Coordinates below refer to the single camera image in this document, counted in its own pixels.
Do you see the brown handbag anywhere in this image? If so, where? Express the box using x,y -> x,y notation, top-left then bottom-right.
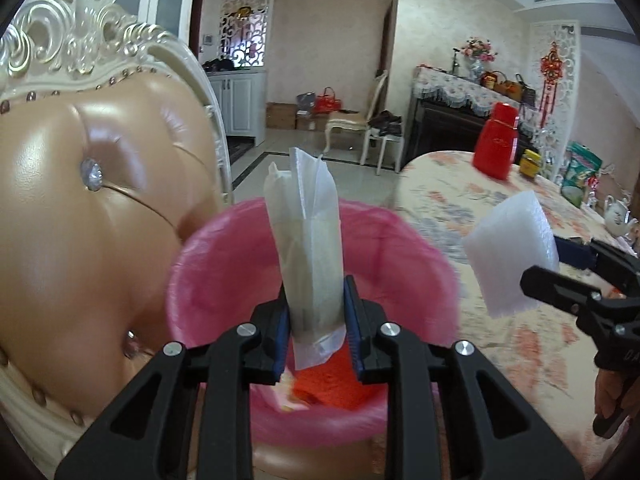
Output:
495,71 -> 521,96

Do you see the small cardboard box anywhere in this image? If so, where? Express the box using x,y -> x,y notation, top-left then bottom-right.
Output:
295,112 -> 328,132

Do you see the ornate beige tufted chair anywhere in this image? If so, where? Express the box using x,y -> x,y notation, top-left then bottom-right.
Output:
0,0 -> 236,480

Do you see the dark clothes pile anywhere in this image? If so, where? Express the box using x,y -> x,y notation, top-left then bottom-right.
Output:
367,110 -> 403,137

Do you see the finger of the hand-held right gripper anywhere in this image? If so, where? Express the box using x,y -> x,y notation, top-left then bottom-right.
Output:
552,235 -> 640,294
520,266 -> 617,318

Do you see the red thermos jug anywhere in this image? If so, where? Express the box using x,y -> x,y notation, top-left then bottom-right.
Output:
472,101 -> 521,180

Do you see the white foam sheet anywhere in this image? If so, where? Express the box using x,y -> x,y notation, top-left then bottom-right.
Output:
461,191 -> 561,320

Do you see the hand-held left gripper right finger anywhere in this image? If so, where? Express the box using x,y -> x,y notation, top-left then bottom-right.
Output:
343,275 -> 586,480

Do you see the floral lace piano cover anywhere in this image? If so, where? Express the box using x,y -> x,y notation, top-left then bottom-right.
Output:
411,65 -> 541,121

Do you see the floral tablecloth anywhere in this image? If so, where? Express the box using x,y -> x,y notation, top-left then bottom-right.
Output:
392,150 -> 640,480

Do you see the white low cabinet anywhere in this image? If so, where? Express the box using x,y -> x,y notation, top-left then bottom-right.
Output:
207,69 -> 268,147

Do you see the orange red snack packet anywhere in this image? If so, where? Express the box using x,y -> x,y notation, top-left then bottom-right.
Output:
292,342 -> 386,411

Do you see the white teapot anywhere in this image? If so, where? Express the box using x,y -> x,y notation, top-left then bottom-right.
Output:
602,196 -> 633,235

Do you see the yellow lidded jar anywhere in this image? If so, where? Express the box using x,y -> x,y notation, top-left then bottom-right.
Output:
519,149 -> 543,177

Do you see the red gift bag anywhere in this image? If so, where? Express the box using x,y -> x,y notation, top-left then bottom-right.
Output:
314,87 -> 343,114

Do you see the clear plastic wrapper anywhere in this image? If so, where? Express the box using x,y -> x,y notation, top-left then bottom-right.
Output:
263,147 -> 347,371

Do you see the green printed package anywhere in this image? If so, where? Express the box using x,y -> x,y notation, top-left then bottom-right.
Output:
560,141 -> 603,208

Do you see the dark wooden door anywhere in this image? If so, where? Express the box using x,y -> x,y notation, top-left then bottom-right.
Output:
192,0 -> 206,63

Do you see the person's right hand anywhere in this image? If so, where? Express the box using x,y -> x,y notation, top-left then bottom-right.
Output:
594,370 -> 632,419

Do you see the white lattice room screen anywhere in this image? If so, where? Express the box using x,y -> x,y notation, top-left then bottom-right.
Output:
220,0 -> 277,68

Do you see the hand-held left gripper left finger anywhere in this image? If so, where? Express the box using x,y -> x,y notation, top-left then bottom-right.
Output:
54,296 -> 293,480

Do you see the white lattice wall panel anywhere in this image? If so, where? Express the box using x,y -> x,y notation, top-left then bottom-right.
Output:
530,22 -> 581,181

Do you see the pink lined trash bin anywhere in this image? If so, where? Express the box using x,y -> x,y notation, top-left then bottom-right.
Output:
165,197 -> 461,451

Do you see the cream dining chair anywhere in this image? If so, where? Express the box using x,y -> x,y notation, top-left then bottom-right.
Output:
322,70 -> 403,171

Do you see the red knot hanging ornament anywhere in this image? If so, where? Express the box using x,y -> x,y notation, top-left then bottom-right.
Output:
539,42 -> 562,128

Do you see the pink flower bouquet vase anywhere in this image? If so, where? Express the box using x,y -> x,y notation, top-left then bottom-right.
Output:
460,37 -> 500,81

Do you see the dark handbag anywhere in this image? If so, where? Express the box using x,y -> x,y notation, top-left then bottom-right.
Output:
515,74 -> 538,106

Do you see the white glass door cabinet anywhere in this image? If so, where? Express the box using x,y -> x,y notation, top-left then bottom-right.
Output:
107,0 -> 201,51

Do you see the large cardboard box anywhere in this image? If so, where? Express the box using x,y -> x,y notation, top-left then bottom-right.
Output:
265,102 -> 298,129

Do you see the dark upright piano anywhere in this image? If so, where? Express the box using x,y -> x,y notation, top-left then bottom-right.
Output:
402,95 -> 538,173

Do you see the pale crumpled wrapper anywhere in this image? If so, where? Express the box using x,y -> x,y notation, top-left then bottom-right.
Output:
272,370 -> 311,413

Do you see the dark door mat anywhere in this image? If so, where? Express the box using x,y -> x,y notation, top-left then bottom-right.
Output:
227,137 -> 261,161

